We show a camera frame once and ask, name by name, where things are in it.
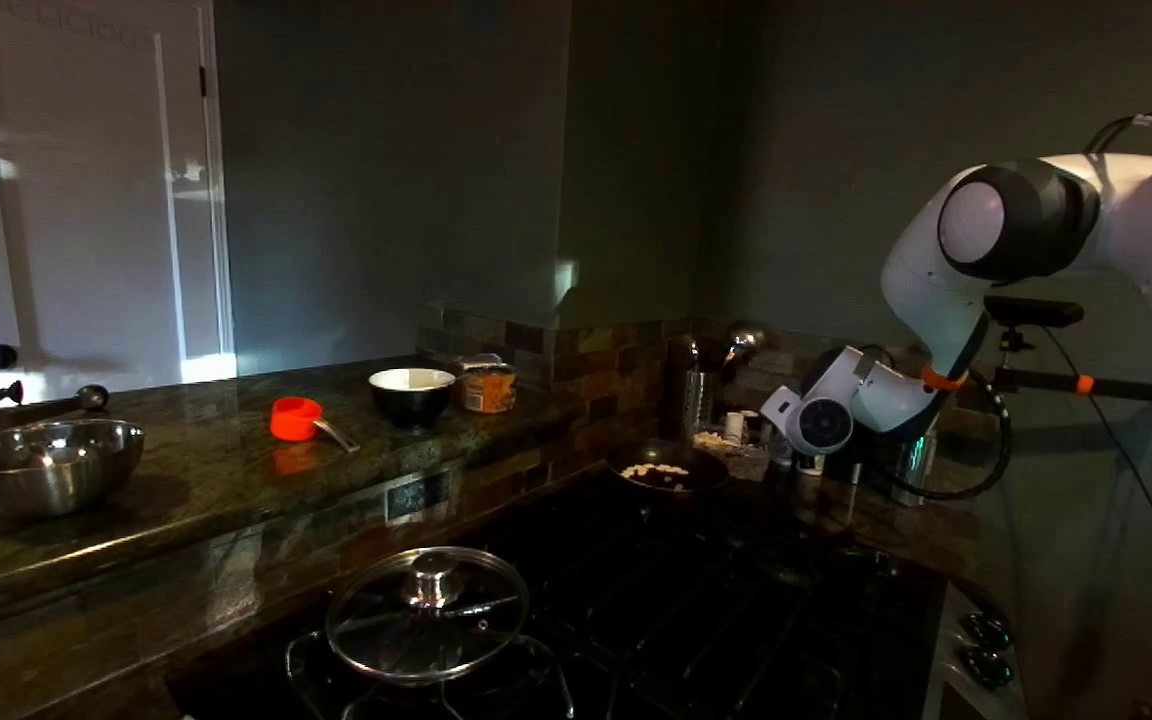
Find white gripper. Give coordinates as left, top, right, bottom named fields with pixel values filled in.
left=760, top=387, right=853, bottom=455

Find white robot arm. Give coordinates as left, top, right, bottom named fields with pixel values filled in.
left=764, top=112, right=1152, bottom=455

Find small pan with pellets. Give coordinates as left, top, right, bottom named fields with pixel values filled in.
left=620, top=459, right=692, bottom=493

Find black stove top grates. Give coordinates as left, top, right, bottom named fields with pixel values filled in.
left=169, top=476, right=946, bottom=720

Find black stove knobs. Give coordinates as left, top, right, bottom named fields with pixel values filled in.
left=961, top=609, right=1015, bottom=692

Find small orange labelled container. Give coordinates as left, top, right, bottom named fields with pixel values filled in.
left=461, top=355, right=518, bottom=416

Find dark bowl white inside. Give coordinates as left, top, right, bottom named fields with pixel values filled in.
left=369, top=367, right=457, bottom=428

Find glass pot lid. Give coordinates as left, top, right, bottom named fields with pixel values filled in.
left=323, top=542, right=531, bottom=685

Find red measuring cup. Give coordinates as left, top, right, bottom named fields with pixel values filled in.
left=269, top=397, right=348, bottom=447

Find stainless steel mixing bowl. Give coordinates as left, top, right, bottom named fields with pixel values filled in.
left=0, top=416, right=145, bottom=520

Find black camera tripod stand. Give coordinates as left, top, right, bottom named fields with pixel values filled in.
left=966, top=297, right=1152, bottom=402

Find black door handle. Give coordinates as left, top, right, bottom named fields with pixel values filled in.
left=0, top=344, right=19, bottom=367

